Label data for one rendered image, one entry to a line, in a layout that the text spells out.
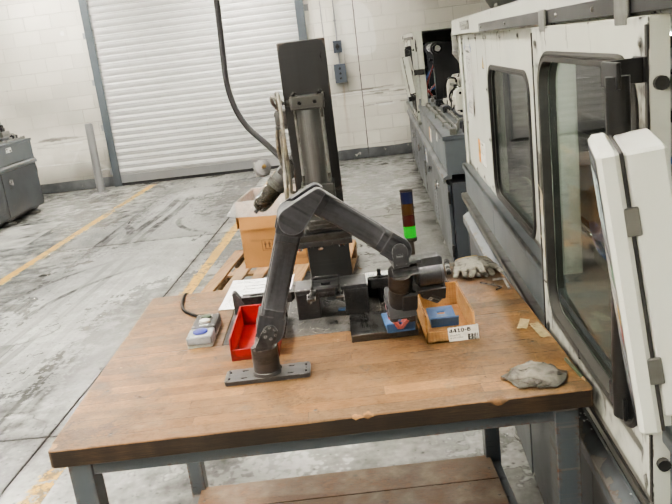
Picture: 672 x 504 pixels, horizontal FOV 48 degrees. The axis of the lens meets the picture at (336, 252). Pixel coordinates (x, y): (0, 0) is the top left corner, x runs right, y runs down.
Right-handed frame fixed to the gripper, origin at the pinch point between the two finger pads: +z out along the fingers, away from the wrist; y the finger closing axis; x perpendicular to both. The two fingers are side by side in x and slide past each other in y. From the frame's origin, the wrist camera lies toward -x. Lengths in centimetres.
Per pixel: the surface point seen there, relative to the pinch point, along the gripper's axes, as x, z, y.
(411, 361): -0.2, -3.3, -13.7
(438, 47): -126, 228, 521
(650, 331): -22, -68, -62
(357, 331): 10.5, 4.1, 3.2
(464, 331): -14.8, -1.3, -5.4
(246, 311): 39.7, 12.5, 22.2
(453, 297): -17.4, 10.5, 16.0
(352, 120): -65, 497, 803
